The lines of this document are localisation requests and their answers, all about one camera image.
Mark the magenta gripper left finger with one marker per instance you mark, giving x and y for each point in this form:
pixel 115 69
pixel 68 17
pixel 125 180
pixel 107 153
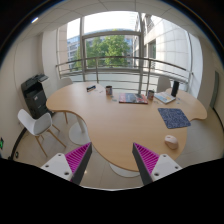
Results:
pixel 70 166

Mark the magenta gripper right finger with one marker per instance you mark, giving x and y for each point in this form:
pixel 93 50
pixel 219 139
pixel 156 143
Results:
pixel 152 166

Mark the white computer mouse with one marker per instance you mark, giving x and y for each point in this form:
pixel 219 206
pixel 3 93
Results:
pixel 171 141

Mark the dark blue mouse pad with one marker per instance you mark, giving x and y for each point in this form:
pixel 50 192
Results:
pixel 174 118

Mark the white chair wooden legs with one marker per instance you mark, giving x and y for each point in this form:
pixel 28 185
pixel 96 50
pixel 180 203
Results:
pixel 37 127

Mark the light blue book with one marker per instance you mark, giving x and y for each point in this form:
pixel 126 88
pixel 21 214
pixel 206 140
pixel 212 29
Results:
pixel 164 97

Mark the red dark book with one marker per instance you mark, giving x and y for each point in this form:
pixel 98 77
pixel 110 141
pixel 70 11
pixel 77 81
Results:
pixel 132 98

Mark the dark mug right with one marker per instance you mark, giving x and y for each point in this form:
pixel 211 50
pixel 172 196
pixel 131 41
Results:
pixel 150 94

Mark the dark mug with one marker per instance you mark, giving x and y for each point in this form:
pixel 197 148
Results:
pixel 108 90
pixel 150 94

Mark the black office printer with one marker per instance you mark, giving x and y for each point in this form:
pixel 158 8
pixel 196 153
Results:
pixel 34 95

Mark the small black box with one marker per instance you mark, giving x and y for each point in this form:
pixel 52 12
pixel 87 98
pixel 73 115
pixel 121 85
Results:
pixel 90 88

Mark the white chair far left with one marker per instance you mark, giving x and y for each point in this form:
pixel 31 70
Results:
pixel 64 82

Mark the white chair far right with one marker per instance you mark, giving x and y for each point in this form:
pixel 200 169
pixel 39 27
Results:
pixel 163 83

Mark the dark mug left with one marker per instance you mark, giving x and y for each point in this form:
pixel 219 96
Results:
pixel 108 90

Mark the metal balcony railing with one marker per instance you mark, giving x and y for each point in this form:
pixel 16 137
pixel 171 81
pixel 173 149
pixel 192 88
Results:
pixel 124 73

